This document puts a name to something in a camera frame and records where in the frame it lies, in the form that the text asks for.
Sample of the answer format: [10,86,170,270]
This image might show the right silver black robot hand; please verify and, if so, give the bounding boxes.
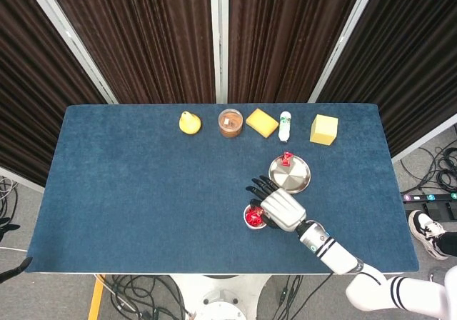
[245,175,307,232]

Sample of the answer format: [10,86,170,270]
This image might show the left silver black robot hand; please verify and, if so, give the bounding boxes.
[0,218,33,284]

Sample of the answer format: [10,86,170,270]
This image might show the round metal plate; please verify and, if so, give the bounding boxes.
[268,154,311,195]

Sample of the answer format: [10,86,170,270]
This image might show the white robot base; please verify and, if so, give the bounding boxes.
[167,273,271,320]

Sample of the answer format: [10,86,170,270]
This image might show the small white bowl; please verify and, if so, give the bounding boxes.
[243,205,268,231]

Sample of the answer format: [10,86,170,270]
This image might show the small white bottle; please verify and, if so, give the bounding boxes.
[278,111,293,145]

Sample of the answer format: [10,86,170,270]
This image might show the yellow cube box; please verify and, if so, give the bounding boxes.
[309,114,339,146]

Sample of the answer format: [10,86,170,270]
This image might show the yellow sponge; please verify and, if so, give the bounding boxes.
[245,108,280,139]

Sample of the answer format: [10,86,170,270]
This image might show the clear jar of rubber bands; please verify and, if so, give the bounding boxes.
[218,108,245,139]

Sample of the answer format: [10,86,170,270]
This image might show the yellow pear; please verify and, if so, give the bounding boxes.
[179,111,202,135]

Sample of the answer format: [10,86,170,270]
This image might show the white and black sneaker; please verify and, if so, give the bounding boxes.
[408,210,448,261]

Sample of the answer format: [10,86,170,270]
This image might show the blue tablecloth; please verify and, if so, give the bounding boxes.
[23,104,419,274]

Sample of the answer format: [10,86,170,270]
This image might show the black foot pedals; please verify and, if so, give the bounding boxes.
[423,201,457,221]

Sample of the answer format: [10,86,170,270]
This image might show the black trouser leg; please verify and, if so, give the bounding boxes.
[436,231,457,257]

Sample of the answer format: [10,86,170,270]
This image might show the brown pleated curtain panel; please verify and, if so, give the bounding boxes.
[0,0,108,189]
[228,0,367,104]
[42,0,217,105]
[316,0,457,159]

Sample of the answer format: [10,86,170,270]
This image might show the grey floor cables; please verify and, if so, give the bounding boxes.
[0,176,19,224]

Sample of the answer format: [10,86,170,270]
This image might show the black cable with green plug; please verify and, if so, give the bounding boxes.
[273,275,304,320]

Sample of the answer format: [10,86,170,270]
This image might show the white partition base rail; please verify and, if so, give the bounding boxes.
[391,114,457,164]
[0,165,46,194]

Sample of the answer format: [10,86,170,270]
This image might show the black floor cable bundle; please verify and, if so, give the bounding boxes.
[101,273,194,320]

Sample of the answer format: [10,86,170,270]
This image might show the black coiled floor cables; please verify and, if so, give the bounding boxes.
[398,144,457,196]

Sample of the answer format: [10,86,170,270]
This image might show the white partition frame post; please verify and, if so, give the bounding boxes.
[218,0,230,104]
[308,0,369,104]
[209,0,221,104]
[20,0,119,106]

